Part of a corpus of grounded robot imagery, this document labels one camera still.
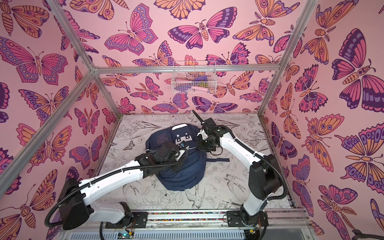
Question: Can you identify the navy blue student backpack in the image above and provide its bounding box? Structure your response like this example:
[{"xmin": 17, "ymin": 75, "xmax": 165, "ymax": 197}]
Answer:
[{"xmin": 146, "ymin": 124, "xmax": 230, "ymax": 191}]

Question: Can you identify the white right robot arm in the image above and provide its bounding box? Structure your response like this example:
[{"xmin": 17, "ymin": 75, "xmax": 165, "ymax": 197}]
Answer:
[{"xmin": 192, "ymin": 111, "xmax": 289, "ymax": 220}]

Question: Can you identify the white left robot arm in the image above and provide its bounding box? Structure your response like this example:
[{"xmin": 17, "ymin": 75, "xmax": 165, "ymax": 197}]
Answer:
[{"xmin": 44, "ymin": 142, "xmax": 189, "ymax": 230}]

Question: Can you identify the green controller board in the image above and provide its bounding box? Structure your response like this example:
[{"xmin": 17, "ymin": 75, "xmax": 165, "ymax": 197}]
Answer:
[{"xmin": 117, "ymin": 231, "xmax": 134, "ymax": 240}]

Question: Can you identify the white wire wall basket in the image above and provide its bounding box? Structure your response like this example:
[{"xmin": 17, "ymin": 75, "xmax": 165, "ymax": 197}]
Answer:
[{"xmin": 170, "ymin": 61, "xmax": 218, "ymax": 94}]

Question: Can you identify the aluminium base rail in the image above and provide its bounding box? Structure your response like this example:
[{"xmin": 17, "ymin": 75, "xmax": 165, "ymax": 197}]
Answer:
[{"xmin": 58, "ymin": 209, "xmax": 316, "ymax": 240}]

